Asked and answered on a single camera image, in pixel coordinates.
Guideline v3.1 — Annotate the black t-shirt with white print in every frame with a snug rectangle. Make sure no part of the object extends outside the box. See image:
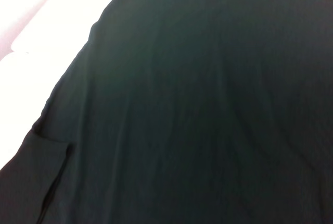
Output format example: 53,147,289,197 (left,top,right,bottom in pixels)
0,0,333,224

